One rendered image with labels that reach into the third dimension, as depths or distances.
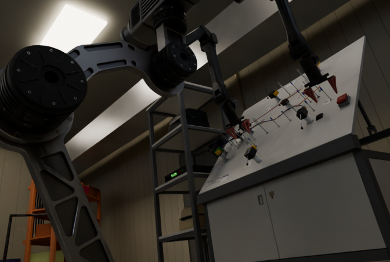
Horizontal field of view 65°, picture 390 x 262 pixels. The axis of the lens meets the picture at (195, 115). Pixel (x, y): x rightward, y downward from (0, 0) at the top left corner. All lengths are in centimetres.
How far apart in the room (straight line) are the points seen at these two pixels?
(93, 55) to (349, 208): 121
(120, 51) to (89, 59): 14
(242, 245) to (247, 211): 20
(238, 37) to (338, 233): 252
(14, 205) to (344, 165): 818
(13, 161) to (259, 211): 794
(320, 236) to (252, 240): 44
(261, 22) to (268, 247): 235
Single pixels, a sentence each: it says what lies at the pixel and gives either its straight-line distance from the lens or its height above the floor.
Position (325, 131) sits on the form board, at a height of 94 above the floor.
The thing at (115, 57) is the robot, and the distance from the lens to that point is 111.
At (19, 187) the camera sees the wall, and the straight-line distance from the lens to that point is 908.
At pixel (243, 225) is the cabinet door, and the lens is 197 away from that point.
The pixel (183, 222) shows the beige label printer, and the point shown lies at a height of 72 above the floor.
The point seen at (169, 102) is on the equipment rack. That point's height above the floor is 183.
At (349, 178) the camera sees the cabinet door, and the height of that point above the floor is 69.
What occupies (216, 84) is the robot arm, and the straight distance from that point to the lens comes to 174.
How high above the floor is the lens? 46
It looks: 25 degrees up
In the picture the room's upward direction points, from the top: 8 degrees counter-clockwise
